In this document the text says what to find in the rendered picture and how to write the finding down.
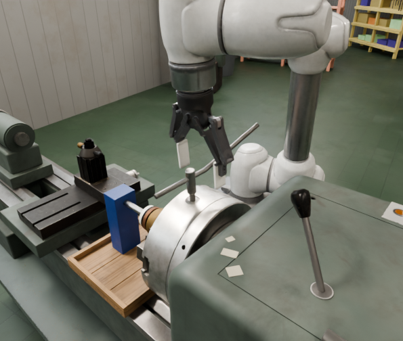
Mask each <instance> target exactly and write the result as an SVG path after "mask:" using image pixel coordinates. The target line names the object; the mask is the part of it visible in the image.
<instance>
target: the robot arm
mask: <svg viewBox="0 0 403 341"><path fill-rule="evenodd" d="M159 18H160V25H161V34H162V38H163V44H164V46H165V49H166V51H167V55H168V58H169V67H170V73H171V84H172V87H173V88H174V89H176V95H177V103H174V104H172V110H173V114H172V119H171V126H170V130H169V136H170V138H174V142H176V147H177V155H178V160H179V167H180V168H183V167H185V166H188V165H189V164H190V157H189V150H188V140H187V139H186V138H187V137H186V135H187V134H188V132H189V130H190V129H195V130H196V131H198V132H199V134H200V136H201V137H204V139H205V141H206V143H207V145H208V147H209V149H210V151H211V153H212V155H213V157H214V159H215V162H214V163H213V174H214V186H215V189H219V188H221V190H222V191H224V192H226V193H227V195H229V196H232V197H233V198H236V199H238V200H240V201H242V202H244V203H247V204H248V205H249V206H250V207H251V208H252V207H254V206H255V205H257V204H258V203H259V202H261V201H262V200H263V199H264V198H266V197H267V196H268V195H270V193H272V192H273V191H275V190H276V189H278V188H279V187H280V186H281V185H282V184H284V183H285V182H287V181H288V180H289V179H290V178H292V177H295V176H299V175H304V176H308V177H312V178H315V179H319V180H321V181H324V179H325V174H324V171H323V170H322V169H321V168H320V166H318V165H316V163H315V158H314V157H313V155H312V154H311V153H310V146H311V141H312V133H313V128H314V121H315V115H316V110H317V105H318V97H319V92H320V84H321V80H322V71H324V70H325V68H326V67H327V66H328V64H329V62H330V60H331V58H337V57H339V56H340V55H342V54H343V53H344V51H345V50H346V49H347V46H348V41H349V28H350V22H349V20H348V19H346V18H345V17H344V16H342V15H341V14H338V13H336V12H333V11H332V7H331V5H330V3H329V2H328V1H327V0H159ZM216 55H239V56H242V57H245V58H257V59H263V60H283V59H287V62H288V65H289V67H290V69H291V79H290V86H289V100H288V108H287V122H286V130H285V138H284V150H282V151H281V152H280V153H279V154H278V156H277V158H273V157H271V156H270V155H268V152H267V150H266V149H265V148H264V147H262V146H260V145H259V144H256V143H246V144H243V145H241V146H240V147H239V149H238V150H237V152H236V154H235V155H234V156H233V154H232V150H231V147H230V144H229V141H228V138H227V135H226V131H225V129H224V119H223V117H222V116H219V117H214V116H213V115H212V113H211V106H212V105H213V86H214V85H215V84H216V71H215V63H216V59H215V56H216ZM207 127H209V130H207V131H204V130H205V129H206V128H207ZM219 157H220V158H219ZM229 163H232V164H231V169H230V185H225V184H226V174H227V164H229Z"/></svg>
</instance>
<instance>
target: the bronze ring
mask: <svg viewBox="0 0 403 341"><path fill-rule="evenodd" d="M163 209H164V208H159V207H157V206H151V207H150V208H148V209H147V210H146V211H145V213H144V214H143V216H142V219H141V225H142V227H143V228H144V229H145V230H146V231H147V232H148V233H149V228H151V227H152V225H153V224H154V222H155V220H156V218H157V217H158V215H159V214H160V213H161V212H162V210H163Z"/></svg>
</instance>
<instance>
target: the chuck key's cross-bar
mask: <svg viewBox="0 0 403 341"><path fill-rule="evenodd" d="M258 127H259V124H258V123H255V124H254V125H253V126H252V127H251V128H250V129H249V130H247V131H246V132H245V133H244V134H242V135H241V136H240V137H239V138H238V139H237V140H236V141H235V142H233V143H232V144H231V145H230V147H231V150H233V149H234V148H235V147H236V146H237V145H238V144H239V143H240V142H241V141H243V140H244V139H245V138H246V137H248V136H249V135H250V134H251V133H252V132H253V131H254V130H255V129H256V128H258ZM214 162H215V159H213V160H212V161H211V162H210V163H208V165H206V166H205V167H204V168H202V169H200V170H198V171H196V172H195V178H197V177H198V176H200V175H202V174H204V173H205V172H207V171H208V170H209V169H210V168H212V167H213V163H214ZM187 182H189V179H188V178H187V177H186V178H184V179H182V180H180V181H178V182H177V183H174V184H173V185H170V186H169V187H167V188H165V189H163V190H161V191H159V192H158V193H156V194H154V198H155V199H158V198H160V197H162V196H163V195H165V194H167V193H169V192H170V191H173V190H174V189H177V188H178V187H180V186H182V185H183V184H185V183H187Z"/></svg>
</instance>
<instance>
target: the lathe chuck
mask: <svg viewBox="0 0 403 341"><path fill-rule="evenodd" d="M195 196H196V197H198V198H199V202H198V203H196V204H187V203H186V199H187V198H189V194H188V192H187V190H185V191H183V192H182V193H180V194H179V195H177V196H176V197H175V198H174V199H172V201H170V203H168V205H166V207H165V208H164V209H163V210H162V212H161V213H160V214H159V215H158V217H157V218H156V220H155V222H154V224H153V225H152V227H151V229H150V231H149V233H148V236H147V238H146V241H145V244H144V248H143V251H142V257H143V258H148V262H150V264H149V274H147V273H146V270H145V269H143V268H141V272H142V278H143V280H144V283H145V284H146V285H147V286H148V287H149V288H150V289H151V290H152V291H153V292H154V293H156V294H157V295H158V296H160V297H161V298H162V299H163V300H164V301H166V302H167V303H168V304H169V301H168V298H167V291H166V283H167V273H168V270H169V265H170V262H171V259H172V257H173V254H174V252H175V249H176V248H177V245H178V244H179V241H180V240H181V238H182V236H183V234H184V233H185V232H186V230H187V228H188V227H189V226H190V224H191V223H192V222H193V220H194V219H195V218H196V217H197V216H198V215H199V214H200V213H201V212H202V211H203V210H204V209H205V208H206V207H208V206H209V205H211V204H212V203H214V202H216V201H218V200H220V199H222V198H233V197H232V196H229V195H227V194H225V193H223V192H221V191H218V190H216V189H213V188H210V187H209V186H206V185H197V186H196V193H195Z"/></svg>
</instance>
